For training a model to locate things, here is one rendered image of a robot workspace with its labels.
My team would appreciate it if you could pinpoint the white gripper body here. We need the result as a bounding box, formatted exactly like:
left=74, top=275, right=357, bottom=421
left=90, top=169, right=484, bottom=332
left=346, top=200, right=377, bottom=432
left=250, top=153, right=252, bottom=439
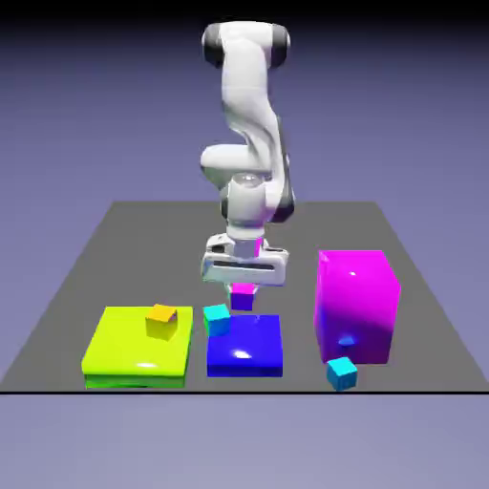
left=201, top=233, right=290, bottom=288

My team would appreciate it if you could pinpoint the small magenta cube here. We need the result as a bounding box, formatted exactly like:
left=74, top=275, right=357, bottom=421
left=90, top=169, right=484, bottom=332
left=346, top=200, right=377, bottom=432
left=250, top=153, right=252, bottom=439
left=229, top=283, right=256, bottom=311

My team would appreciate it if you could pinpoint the small cyan cube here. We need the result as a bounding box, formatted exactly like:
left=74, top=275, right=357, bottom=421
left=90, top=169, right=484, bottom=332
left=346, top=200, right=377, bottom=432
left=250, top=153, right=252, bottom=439
left=202, top=303, right=232, bottom=338
left=326, top=356, right=359, bottom=393

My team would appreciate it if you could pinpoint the small yellow cube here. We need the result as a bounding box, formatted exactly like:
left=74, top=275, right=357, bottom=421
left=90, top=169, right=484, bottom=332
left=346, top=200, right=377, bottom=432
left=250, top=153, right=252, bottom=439
left=145, top=303, right=179, bottom=342

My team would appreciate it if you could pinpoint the large blue box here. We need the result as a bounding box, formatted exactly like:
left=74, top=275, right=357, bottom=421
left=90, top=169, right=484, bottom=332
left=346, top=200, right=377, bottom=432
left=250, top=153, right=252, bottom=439
left=206, top=313, right=285, bottom=378

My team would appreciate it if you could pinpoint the large magenta box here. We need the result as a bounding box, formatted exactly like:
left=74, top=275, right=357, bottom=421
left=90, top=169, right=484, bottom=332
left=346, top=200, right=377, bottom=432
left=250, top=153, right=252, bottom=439
left=313, top=249, right=402, bottom=366

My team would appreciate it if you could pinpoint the large lime green box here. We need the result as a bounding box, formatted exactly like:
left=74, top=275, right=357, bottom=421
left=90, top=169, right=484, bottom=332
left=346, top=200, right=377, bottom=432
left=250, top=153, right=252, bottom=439
left=80, top=305, right=195, bottom=391

